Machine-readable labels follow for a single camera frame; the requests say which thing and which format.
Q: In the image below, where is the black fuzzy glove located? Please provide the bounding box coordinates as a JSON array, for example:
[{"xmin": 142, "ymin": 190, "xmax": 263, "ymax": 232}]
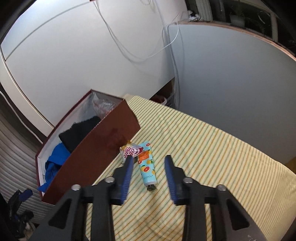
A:
[{"xmin": 59, "ymin": 116, "xmax": 101, "ymax": 153}]

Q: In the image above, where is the clear bag with pink item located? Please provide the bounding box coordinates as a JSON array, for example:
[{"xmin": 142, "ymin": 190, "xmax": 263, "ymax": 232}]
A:
[{"xmin": 92, "ymin": 93, "xmax": 116, "ymax": 120}]

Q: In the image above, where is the white wall cable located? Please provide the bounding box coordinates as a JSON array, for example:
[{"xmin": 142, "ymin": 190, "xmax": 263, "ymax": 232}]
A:
[{"xmin": 93, "ymin": 0, "xmax": 186, "ymax": 110}]

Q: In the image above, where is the dark red storage box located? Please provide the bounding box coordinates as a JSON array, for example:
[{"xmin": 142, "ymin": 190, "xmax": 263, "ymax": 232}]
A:
[{"xmin": 35, "ymin": 90, "xmax": 140, "ymax": 205}]

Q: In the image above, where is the fruit print cream tube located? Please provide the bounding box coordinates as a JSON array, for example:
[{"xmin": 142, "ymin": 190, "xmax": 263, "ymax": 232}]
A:
[{"xmin": 137, "ymin": 141, "xmax": 158, "ymax": 191}]

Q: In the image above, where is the blue knit cloth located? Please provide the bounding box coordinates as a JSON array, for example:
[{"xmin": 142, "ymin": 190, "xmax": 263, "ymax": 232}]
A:
[{"xmin": 37, "ymin": 143, "xmax": 71, "ymax": 193}]

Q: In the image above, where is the pink snack sachet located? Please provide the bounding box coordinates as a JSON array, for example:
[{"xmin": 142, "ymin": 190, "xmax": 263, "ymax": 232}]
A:
[{"xmin": 119, "ymin": 141, "xmax": 144, "ymax": 164}]

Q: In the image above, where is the yellow striped tablecloth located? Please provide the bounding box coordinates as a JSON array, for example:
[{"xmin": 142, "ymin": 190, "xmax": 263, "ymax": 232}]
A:
[{"xmin": 84, "ymin": 93, "xmax": 296, "ymax": 241}]

